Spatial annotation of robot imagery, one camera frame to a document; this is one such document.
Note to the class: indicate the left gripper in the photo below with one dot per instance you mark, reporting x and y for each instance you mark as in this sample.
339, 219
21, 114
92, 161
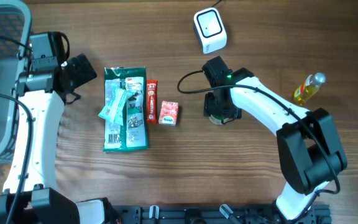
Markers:
83, 69

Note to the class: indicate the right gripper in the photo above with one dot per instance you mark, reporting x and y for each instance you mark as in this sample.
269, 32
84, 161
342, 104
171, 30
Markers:
209, 107

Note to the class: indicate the red tissue pack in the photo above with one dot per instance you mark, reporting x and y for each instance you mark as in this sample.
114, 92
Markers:
169, 113

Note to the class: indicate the light green plastic sachet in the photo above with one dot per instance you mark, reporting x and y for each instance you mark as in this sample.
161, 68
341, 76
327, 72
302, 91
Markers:
113, 111

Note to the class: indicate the green 3M gloves package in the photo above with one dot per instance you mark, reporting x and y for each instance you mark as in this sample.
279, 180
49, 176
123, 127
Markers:
132, 136

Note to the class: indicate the red Nescafe coffee stick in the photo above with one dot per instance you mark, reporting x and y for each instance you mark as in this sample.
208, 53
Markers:
152, 101

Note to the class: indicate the yellow oil bottle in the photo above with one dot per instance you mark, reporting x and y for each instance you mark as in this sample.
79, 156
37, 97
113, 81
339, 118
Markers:
308, 88

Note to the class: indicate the green lid jar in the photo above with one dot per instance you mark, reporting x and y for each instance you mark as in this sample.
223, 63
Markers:
218, 121

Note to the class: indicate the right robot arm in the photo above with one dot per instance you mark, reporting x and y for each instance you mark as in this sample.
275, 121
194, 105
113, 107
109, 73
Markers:
310, 152

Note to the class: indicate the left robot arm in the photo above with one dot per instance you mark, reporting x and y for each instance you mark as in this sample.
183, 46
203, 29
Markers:
30, 192

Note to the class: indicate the white barcode scanner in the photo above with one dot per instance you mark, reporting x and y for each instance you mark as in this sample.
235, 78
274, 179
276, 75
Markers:
210, 30

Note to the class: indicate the grey plastic mesh basket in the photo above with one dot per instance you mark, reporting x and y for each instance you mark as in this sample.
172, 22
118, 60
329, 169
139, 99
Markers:
15, 28

